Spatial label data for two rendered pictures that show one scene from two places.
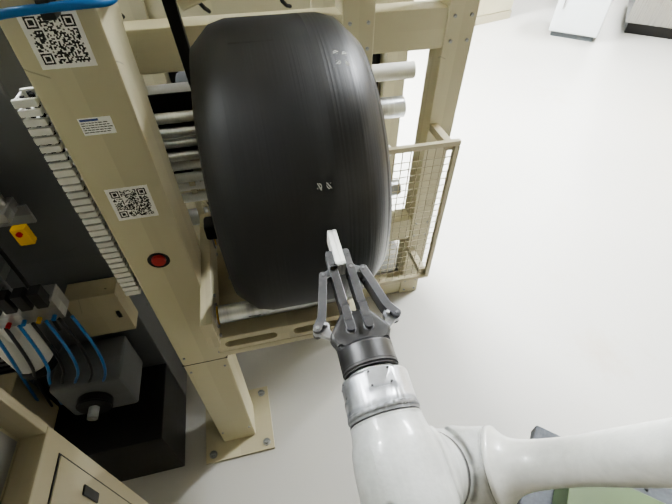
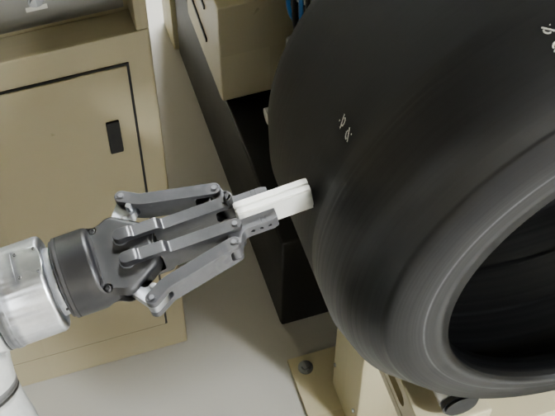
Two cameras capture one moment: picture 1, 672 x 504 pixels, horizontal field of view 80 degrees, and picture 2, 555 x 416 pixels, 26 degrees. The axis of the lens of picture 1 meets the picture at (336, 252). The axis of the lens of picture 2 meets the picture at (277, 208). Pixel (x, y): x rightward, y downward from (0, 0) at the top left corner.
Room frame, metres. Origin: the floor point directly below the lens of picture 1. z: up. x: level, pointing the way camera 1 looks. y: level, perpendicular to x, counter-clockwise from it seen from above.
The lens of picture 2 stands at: (0.40, -0.63, 2.13)
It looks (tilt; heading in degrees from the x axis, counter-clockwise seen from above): 55 degrees down; 86
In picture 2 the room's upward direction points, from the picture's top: straight up
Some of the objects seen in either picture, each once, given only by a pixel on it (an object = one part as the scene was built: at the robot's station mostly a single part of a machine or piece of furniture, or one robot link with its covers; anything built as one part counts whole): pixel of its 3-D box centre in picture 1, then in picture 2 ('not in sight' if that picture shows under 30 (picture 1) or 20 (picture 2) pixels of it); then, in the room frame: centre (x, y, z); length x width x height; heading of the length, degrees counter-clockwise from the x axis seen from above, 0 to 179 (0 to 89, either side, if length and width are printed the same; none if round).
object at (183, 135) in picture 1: (182, 151); not in sight; (1.07, 0.46, 1.05); 0.20 x 0.15 x 0.30; 103
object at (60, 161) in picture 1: (94, 210); not in sight; (0.62, 0.48, 1.19); 0.05 x 0.04 x 0.48; 13
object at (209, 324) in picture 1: (210, 274); not in sight; (0.71, 0.33, 0.90); 0.40 x 0.03 x 0.10; 13
